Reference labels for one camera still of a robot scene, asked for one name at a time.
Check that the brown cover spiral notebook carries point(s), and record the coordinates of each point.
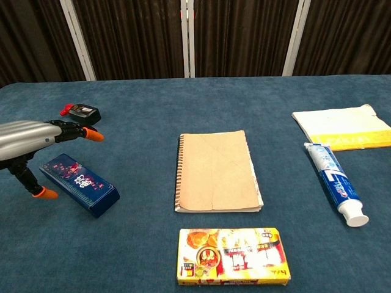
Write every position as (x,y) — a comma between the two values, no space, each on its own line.
(214,171)

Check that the blue velvet tablecloth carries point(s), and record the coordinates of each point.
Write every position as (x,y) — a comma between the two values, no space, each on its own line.
(152,107)

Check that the yellow red food box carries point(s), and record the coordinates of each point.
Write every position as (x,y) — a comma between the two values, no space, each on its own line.
(232,259)

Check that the dark brown pleated curtain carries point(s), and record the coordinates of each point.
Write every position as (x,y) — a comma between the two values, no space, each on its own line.
(137,36)

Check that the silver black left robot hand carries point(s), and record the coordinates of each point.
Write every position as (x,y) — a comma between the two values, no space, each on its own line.
(24,137)

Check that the white metal screen post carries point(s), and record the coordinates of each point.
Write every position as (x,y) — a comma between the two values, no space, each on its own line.
(296,39)
(187,45)
(78,39)

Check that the small black red device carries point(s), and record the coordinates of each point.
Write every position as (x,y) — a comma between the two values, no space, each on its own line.
(85,113)

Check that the blue cardboard glasses case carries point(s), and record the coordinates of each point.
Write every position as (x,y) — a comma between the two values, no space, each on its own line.
(79,186)

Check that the blue white toothpaste tube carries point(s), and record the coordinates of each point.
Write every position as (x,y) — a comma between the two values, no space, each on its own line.
(334,180)

